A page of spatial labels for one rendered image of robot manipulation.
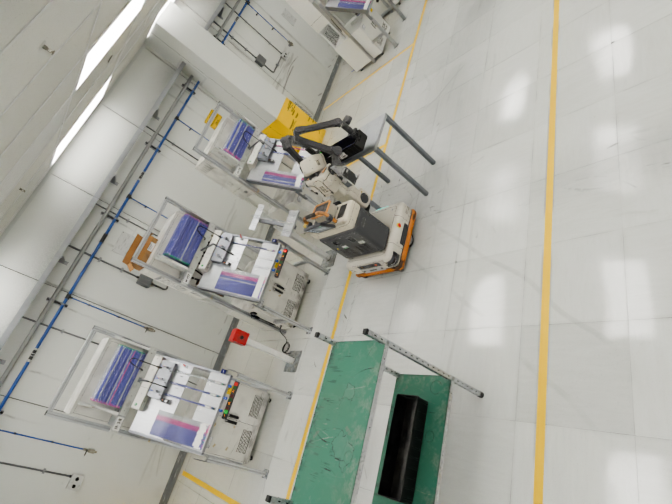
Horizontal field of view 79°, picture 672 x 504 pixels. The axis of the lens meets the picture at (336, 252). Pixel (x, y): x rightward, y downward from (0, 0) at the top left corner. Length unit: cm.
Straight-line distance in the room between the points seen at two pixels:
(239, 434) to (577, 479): 307
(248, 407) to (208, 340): 181
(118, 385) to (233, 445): 124
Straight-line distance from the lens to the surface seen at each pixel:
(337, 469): 226
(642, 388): 265
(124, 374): 428
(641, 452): 259
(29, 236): 583
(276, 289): 476
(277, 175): 507
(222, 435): 451
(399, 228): 388
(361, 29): 765
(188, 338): 605
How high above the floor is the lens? 245
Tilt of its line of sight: 30 degrees down
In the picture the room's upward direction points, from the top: 57 degrees counter-clockwise
